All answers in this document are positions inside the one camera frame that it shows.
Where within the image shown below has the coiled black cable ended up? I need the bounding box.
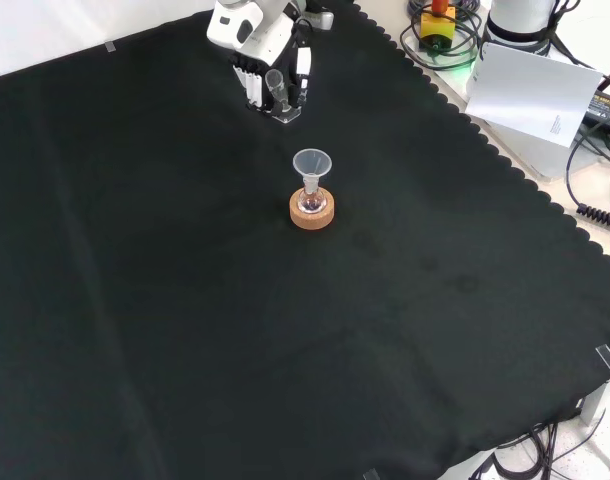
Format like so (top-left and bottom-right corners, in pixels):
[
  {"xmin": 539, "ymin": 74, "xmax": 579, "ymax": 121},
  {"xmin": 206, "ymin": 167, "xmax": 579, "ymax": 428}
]
[{"xmin": 575, "ymin": 201, "xmax": 610, "ymax": 228}]

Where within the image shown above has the black cable loop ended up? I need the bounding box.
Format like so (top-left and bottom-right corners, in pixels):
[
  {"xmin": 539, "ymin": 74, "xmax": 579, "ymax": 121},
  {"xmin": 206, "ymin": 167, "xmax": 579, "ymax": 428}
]
[{"xmin": 398, "ymin": 0, "xmax": 487, "ymax": 72}]

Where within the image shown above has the black cable bundle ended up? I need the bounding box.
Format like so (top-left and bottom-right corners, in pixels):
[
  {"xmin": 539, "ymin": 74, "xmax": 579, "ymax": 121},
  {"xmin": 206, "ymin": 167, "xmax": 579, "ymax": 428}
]
[{"xmin": 465, "ymin": 420, "xmax": 606, "ymax": 480}]

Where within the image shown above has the cork ring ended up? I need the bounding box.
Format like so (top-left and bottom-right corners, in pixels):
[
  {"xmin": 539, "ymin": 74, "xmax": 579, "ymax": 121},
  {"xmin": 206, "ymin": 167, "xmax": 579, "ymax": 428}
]
[{"xmin": 288, "ymin": 188, "xmax": 336, "ymax": 232}]

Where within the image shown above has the black cloth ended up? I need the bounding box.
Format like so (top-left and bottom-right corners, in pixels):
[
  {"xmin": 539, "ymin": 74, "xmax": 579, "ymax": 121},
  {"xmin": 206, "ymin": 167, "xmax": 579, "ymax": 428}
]
[{"xmin": 0, "ymin": 0, "xmax": 610, "ymax": 480}]

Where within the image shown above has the round-bottom glass flask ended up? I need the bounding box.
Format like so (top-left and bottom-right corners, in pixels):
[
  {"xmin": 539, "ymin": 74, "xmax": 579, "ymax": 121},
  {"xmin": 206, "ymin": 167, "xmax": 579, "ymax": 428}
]
[{"xmin": 298, "ymin": 174, "xmax": 328, "ymax": 214}]

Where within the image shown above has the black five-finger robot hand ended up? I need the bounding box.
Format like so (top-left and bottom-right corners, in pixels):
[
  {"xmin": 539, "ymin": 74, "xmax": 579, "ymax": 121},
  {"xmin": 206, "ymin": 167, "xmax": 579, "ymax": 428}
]
[{"xmin": 228, "ymin": 28, "xmax": 315, "ymax": 118}]

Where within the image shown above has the grey metal bracket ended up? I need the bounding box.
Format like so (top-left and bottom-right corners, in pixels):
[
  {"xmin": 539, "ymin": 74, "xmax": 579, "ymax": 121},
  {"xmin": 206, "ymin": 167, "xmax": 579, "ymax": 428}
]
[{"xmin": 578, "ymin": 372, "xmax": 610, "ymax": 427}]

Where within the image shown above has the clear glass graduated cylinder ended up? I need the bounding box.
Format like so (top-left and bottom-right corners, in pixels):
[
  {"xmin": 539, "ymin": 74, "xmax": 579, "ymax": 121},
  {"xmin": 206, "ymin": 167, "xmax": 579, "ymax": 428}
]
[{"xmin": 264, "ymin": 68, "xmax": 303, "ymax": 125}]

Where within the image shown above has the pale board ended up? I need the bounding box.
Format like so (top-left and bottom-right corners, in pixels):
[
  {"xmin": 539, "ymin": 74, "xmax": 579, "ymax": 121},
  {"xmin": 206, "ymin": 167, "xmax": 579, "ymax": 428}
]
[{"xmin": 464, "ymin": 41, "xmax": 605, "ymax": 149}]

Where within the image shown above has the yellow stop button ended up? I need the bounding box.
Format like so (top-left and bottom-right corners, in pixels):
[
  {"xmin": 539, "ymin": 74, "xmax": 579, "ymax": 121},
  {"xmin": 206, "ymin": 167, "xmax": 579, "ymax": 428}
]
[{"xmin": 417, "ymin": 0, "xmax": 458, "ymax": 54}]

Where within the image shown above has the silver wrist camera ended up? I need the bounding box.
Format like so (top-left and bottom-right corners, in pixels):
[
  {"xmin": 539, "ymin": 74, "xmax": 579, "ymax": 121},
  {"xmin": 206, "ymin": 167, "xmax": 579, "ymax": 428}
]
[{"xmin": 299, "ymin": 10, "xmax": 336, "ymax": 32}]

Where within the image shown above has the clear plastic funnel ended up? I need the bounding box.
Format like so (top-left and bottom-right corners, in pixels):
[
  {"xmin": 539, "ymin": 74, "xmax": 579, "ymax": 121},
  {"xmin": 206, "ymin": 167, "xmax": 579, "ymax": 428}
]
[{"xmin": 291, "ymin": 148, "xmax": 333, "ymax": 185}]

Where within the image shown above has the black power adapter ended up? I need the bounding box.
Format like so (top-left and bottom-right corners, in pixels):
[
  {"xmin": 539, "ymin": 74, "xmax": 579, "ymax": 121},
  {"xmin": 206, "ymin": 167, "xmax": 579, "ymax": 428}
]
[{"xmin": 583, "ymin": 91, "xmax": 610, "ymax": 127}]

